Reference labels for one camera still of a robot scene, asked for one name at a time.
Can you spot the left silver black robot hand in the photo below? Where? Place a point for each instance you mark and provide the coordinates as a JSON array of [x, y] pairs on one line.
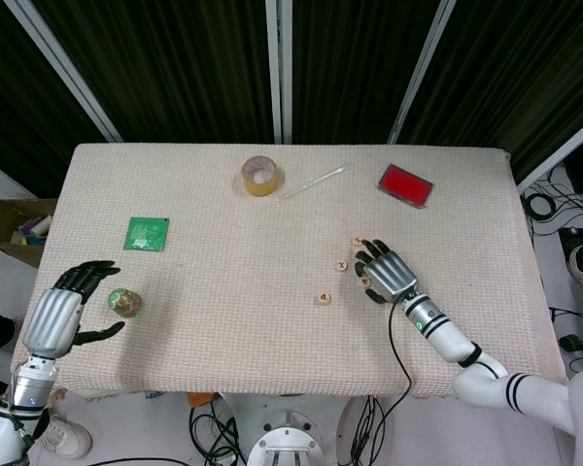
[[53, 320]]

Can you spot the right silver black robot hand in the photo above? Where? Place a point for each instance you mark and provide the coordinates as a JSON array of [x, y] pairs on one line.
[[391, 276]]

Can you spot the wooden chess piece black character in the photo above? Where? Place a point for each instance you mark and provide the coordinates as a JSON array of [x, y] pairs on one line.
[[366, 282]]

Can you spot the wooden bead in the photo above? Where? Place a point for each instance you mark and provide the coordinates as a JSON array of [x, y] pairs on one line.
[[357, 241], [341, 266], [325, 299]]

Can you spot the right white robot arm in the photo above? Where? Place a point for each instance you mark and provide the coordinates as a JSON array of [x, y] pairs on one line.
[[447, 340]]

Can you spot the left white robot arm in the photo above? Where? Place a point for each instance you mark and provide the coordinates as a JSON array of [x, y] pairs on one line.
[[29, 383]]

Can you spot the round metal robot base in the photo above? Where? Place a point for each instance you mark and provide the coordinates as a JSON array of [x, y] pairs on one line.
[[286, 439]]

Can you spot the green patterned round jar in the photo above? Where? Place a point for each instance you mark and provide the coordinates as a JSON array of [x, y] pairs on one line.
[[125, 302]]

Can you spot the red ink pad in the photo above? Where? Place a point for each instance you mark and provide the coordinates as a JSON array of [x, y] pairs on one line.
[[405, 185]]

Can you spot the white cylinder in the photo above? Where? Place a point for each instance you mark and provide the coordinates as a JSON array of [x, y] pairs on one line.
[[42, 226]]

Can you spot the purple block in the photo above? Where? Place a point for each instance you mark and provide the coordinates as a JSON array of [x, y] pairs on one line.
[[29, 224]]

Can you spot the brown cardboard box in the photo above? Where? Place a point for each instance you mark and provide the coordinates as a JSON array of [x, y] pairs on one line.
[[0, 233]]

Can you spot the clear plastic pipette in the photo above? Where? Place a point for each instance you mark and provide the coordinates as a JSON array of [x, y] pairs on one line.
[[311, 183]]

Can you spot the green circuit board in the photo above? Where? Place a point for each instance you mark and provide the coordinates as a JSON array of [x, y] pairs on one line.
[[146, 234]]

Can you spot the beige woven tablecloth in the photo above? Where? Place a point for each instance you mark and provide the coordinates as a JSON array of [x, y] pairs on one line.
[[248, 291]]

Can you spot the white round disc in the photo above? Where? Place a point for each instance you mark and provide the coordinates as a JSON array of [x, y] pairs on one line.
[[347, 427]]

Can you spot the yellow packing tape roll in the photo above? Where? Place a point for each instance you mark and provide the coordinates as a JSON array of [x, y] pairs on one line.
[[260, 190]]

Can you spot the orange small object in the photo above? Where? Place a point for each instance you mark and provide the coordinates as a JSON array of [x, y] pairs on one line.
[[198, 399]]

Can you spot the black round plug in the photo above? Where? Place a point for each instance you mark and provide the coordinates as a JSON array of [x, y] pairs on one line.
[[571, 343]]

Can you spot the dark pleated curtain panel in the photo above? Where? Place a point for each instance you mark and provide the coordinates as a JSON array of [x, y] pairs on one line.
[[354, 63], [175, 63], [524, 58], [10, 97]]

